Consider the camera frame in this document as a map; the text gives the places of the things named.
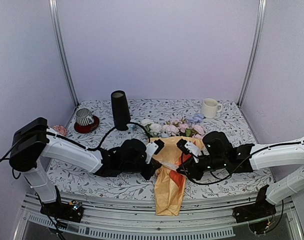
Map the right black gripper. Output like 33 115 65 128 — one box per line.
176 155 227 181

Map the white printed ribbon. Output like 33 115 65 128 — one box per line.
158 160 178 171

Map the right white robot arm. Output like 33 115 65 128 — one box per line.
176 131 304 218

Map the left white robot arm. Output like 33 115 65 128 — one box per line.
9 117 165 217

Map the tall black vase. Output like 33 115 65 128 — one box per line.
110 90 131 131

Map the white ceramic mug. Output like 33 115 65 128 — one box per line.
200 98 223 119

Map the floral patterned tablecloth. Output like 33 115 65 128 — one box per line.
46 99 274 201

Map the red round coaster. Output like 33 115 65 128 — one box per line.
74 116 100 134

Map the striped ceramic cup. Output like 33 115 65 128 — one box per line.
75 108 94 127

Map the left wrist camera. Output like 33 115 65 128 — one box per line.
145 139 165 164

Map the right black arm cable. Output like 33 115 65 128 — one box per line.
179 139 304 186

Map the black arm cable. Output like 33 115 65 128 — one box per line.
0 121 153 166
179 139 304 186

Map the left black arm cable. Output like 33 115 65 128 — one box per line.
0 121 153 166

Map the aluminium front rail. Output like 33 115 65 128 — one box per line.
19 192 295 238

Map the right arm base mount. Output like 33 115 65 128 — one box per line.
232 185 277 223

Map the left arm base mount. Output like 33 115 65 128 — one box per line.
40 186 84 223

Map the right aluminium frame post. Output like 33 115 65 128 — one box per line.
237 0 267 109

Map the aluminium frame post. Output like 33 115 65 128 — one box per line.
48 0 79 107
237 0 267 109

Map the left aluminium frame post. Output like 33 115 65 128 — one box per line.
48 0 79 107

